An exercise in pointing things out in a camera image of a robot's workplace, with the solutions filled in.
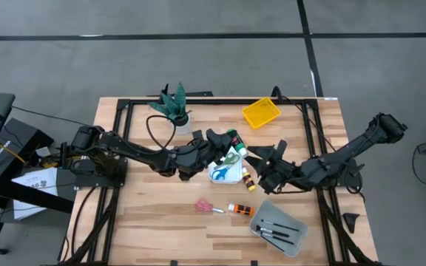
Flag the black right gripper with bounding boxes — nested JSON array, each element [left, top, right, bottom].
[[245, 145, 306, 196]]

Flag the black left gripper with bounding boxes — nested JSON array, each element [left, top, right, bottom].
[[175, 128, 235, 182]]

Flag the green-handled scissors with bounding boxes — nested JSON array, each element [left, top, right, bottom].
[[218, 151, 242, 171]]

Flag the green paint bottle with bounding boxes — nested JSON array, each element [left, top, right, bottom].
[[226, 128, 249, 159]]

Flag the blue-handled scissors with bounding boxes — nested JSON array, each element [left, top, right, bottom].
[[210, 165, 232, 182]]

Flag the yellow paint bottle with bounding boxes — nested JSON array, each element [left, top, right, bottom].
[[240, 166, 257, 192]]

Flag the orange paint bottle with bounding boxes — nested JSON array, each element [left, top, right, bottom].
[[227, 202, 254, 217]]

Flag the thick black paintbrush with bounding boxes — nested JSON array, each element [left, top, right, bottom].
[[255, 225, 291, 238]]

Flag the white plastic bin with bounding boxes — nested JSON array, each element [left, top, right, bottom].
[[208, 146, 244, 185]]

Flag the yellow mesh basket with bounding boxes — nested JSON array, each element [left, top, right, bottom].
[[241, 96, 283, 130]]

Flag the grey plastic bin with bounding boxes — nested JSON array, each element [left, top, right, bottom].
[[248, 199, 309, 258]]

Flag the green plant in white pot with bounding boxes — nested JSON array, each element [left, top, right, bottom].
[[147, 81, 193, 136]]

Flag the white paper sheet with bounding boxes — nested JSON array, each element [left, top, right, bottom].
[[11, 166, 59, 221]]

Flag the black equipment box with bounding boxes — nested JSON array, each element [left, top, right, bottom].
[[0, 117, 55, 177]]

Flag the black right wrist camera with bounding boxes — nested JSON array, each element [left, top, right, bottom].
[[275, 139, 289, 157]]

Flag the black aluminium table frame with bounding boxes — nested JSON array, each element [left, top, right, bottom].
[[55, 96, 384, 266]]

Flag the pink-handled scissors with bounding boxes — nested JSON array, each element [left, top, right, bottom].
[[193, 198, 226, 214]]

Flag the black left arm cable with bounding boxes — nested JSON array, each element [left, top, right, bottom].
[[145, 114, 178, 151]]

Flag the black table cable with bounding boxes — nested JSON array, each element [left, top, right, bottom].
[[281, 95, 339, 154]]

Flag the black cable mount bracket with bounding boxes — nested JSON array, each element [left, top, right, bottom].
[[271, 85, 284, 103]]

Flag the black triangular bracket piece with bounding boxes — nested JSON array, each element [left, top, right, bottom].
[[342, 212, 361, 234]]

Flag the thin black floor cable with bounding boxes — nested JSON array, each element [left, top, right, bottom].
[[11, 106, 94, 129]]

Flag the yellow cable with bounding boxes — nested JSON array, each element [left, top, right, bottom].
[[0, 140, 27, 166]]

